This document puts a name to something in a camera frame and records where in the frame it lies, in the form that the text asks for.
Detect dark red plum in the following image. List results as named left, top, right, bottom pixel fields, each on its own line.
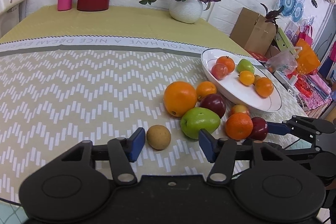
left=199, top=94, right=226, bottom=118
left=249, top=117, right=268, bottom=141

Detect tangerine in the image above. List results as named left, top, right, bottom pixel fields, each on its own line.
left=224, top=113, right=253, bottom=140

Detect brown longan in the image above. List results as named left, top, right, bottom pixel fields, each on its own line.
left=146, top=125, right=171, bottom=150
left=253, top=75, right=261, bottom=85

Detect green jujube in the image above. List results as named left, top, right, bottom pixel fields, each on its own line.
left=236, top=59, right=255, bottom=74
left=180, top=107, right=221, bottom=140

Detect large orange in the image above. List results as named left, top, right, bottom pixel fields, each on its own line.
left=255, top=77, right=274, bottom=98
left=163, top=81, right=198, bottom=117

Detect red-yellow plum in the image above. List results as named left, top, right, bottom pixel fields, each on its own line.
left=229, top=105, right=250, bottom=116

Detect dark red plum back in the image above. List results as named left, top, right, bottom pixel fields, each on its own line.
left=199, top=94, right=226, bottom=118

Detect yellow-orange small citrus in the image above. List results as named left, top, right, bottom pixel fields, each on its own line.
left=239, top=71, right=255, bottom=86

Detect pink-red plum front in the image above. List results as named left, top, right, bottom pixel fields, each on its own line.
left=211, top=63, right=228, bottom=81

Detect mandarin with stem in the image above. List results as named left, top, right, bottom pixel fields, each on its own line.
left=216, top=56, right=235, bottom=73

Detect white power strip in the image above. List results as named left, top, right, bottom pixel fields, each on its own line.
left=273, top=71, right=299, bottom=96

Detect white oval plate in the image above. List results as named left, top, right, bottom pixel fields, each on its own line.
left=200, top=48, right=283, bottom=113

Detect small orange near plate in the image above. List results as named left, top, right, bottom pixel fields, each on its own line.
left=196, top=81, right=217, bottom=101

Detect clear plastic bag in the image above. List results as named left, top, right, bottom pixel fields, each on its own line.
left=265, top=47, right=302, bottom=74

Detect orange gift bag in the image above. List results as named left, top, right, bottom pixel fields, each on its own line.
left=295, top=39, right=320, bottom=75

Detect red envelope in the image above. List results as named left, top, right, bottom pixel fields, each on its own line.
left=248, top=51, right=268, bottom=63

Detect green cardboard box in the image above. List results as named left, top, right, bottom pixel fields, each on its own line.
left=274, top=27, right=296, bottom=55

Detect patterned beige tablecloth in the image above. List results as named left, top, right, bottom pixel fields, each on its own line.
left=0, top=5, right=308, bottom=206

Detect brown cardboard box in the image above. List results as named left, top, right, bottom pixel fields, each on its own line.
left=230, top=7, right=276, bottom=55

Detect dark purple plant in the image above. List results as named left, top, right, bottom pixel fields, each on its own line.
left=260, top=3, right=285, bottom=33

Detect white plant pot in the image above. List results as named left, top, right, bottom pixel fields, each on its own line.
left=169, top=0, right=203, bottom=24

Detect blue decorative wall plates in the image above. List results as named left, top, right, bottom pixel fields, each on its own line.
left=277, top=0, right=305, bottom=23

